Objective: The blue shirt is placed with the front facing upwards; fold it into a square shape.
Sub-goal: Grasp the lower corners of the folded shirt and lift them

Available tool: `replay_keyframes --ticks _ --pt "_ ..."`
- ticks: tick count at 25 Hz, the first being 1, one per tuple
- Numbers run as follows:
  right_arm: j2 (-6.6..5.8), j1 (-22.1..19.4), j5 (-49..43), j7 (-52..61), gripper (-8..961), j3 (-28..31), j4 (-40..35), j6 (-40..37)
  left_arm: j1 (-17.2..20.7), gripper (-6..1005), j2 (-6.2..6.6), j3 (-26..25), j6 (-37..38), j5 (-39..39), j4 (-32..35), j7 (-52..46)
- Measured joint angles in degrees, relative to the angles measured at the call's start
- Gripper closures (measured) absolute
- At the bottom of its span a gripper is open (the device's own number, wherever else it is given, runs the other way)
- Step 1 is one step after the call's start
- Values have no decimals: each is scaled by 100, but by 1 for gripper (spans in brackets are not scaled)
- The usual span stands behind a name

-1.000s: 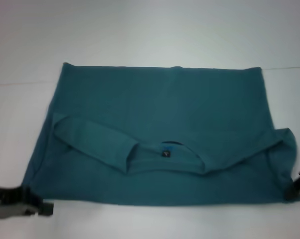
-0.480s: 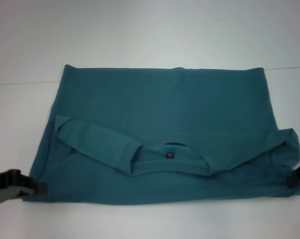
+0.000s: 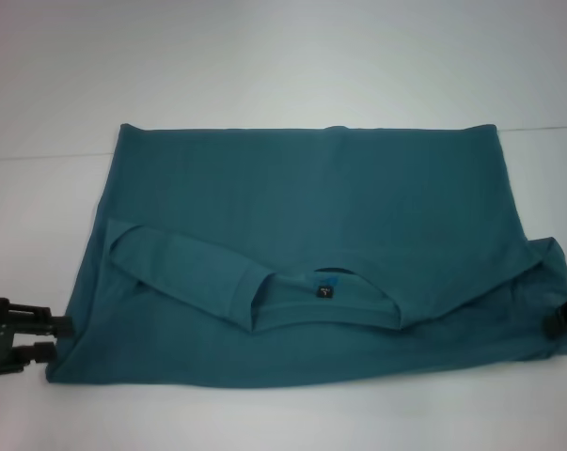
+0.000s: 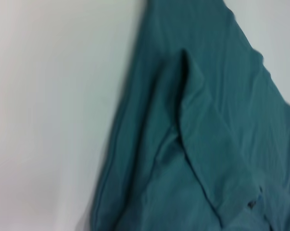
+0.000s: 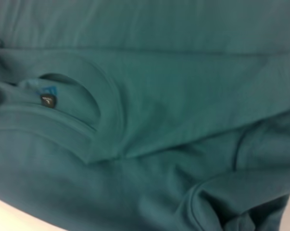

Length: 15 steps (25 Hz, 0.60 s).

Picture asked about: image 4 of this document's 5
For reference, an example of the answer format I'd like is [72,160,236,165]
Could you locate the teal t-shirt with FREE print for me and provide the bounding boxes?
[86,0,290,231]

